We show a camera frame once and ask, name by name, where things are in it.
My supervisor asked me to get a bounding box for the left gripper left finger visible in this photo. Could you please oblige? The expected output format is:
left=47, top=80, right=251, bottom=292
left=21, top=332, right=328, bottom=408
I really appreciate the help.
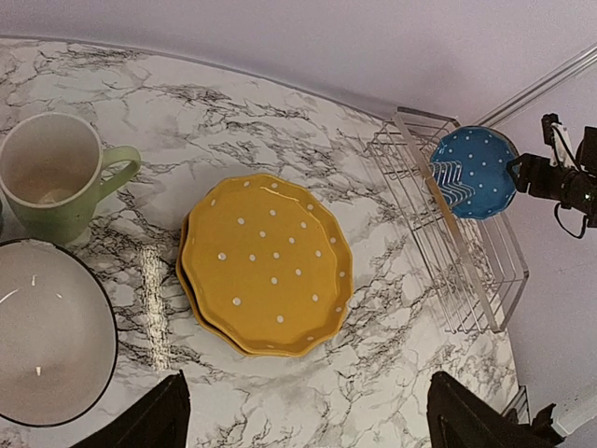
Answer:
left=74, top=371, right=190, bottom=448

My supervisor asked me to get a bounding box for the yellow dotted plate front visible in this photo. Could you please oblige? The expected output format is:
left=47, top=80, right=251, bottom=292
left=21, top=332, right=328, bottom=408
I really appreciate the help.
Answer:
left=175, top=216, right=256, bottom=357

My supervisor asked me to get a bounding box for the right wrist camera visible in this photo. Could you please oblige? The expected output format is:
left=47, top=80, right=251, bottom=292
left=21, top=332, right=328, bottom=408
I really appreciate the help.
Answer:
left=541, top=113, right=574, bottom=168

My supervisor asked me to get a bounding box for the white saucer dark rim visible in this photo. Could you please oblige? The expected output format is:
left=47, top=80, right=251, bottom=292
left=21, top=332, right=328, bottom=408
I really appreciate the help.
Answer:
left=1, top=239, right=118, bottom=427

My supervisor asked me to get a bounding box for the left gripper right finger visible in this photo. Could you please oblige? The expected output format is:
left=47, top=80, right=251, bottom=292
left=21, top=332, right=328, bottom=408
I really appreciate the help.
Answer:
left=427, top=371, right=564, bottom=447

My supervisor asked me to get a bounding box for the right aluminium frame post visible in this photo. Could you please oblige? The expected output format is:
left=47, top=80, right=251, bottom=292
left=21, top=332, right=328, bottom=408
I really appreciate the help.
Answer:
left=475, top=43, right=596, bottom=127

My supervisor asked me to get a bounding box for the blue dotted plate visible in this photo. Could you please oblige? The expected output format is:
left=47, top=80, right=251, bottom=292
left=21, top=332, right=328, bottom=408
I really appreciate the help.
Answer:
left=430, top=126, right=519, bottom=220

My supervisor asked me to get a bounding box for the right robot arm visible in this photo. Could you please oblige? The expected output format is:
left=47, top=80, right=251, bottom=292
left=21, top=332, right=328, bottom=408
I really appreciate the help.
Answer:
left=507, top=114, right=596, bottom=239

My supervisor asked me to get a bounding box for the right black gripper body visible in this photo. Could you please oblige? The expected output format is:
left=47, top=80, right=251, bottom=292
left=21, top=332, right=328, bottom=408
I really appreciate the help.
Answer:
left=525, top=156, right=569, bottom=202

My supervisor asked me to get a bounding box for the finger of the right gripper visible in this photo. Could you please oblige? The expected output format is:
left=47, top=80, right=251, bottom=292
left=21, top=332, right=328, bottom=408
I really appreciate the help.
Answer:
left=507, top=153, right=530, bottom=193

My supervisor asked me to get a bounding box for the yellow dotted plate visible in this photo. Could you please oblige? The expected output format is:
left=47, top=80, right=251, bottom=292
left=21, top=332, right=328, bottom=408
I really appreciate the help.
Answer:
left=175, top=216, right=256, bottom=357
left=182, top=174, right=354, bottom=357

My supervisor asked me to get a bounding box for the metal wire dish rack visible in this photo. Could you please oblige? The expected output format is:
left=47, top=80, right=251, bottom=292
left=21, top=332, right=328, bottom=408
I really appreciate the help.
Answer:
left=367, top=106, right=529, bottom=333

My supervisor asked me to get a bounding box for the light green mug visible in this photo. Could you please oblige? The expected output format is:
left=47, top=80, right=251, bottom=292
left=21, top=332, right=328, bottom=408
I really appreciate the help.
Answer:
left=1, top=112, right=141, bottom=245

